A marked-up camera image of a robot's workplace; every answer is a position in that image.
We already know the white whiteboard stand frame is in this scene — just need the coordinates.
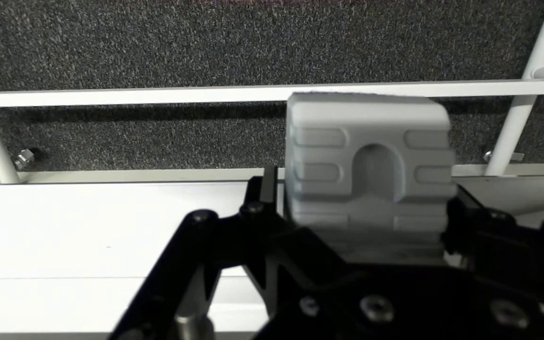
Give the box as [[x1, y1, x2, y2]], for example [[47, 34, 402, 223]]
[[0, 0, 544, 185]]

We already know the white whiteboard pen tray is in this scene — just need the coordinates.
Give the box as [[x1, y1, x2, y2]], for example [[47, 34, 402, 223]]
[[0, 160, 544, 340]]

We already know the stand caster wheel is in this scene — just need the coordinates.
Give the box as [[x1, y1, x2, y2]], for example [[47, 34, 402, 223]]
[[11, 145, 42, 172]]

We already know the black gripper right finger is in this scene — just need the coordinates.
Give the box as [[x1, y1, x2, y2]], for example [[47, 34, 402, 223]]
[[440, 183, 544, 340]]

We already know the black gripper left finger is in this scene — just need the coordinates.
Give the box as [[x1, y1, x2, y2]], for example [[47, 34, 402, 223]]
[[108, 164, 350, 340]]

